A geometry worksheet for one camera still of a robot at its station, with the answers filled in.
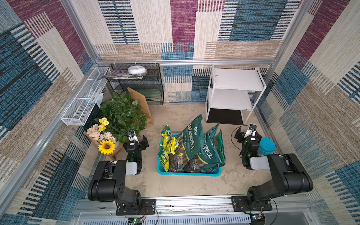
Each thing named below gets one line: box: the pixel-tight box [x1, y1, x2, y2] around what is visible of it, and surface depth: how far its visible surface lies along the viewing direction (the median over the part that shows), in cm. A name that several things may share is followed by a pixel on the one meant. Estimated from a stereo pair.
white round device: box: [127, 65, 146, 75], surface depth 91 cm
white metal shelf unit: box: [205, 64, 267, 125], surface depth 93 cm
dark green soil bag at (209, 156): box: [184, 123, 223, 173], surface depth 73 cm
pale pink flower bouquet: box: [86, 123, 117, 143], surface depth 77 cm
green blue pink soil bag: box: [214, 128, 226, 168], surface depth 73 cm
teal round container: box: [257, 137, 277, 156], surface depth 85 cm
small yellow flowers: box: [98, 117, 110, 132], surface depth 72 cm
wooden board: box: [127, 87, 154, 126], surface depth 91 cm
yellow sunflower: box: [97, 139, 116, 156], surface depth 71 cm
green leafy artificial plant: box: [94, 91, 148, 144], surface depth 85 cm
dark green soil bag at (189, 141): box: [168, 114, 207, 173], surface depth 77 cm
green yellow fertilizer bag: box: [157, 124, 173, 173], surface depth 81 cm
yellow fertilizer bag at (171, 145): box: [165, 136, 180, 156], surface depth 78 cm
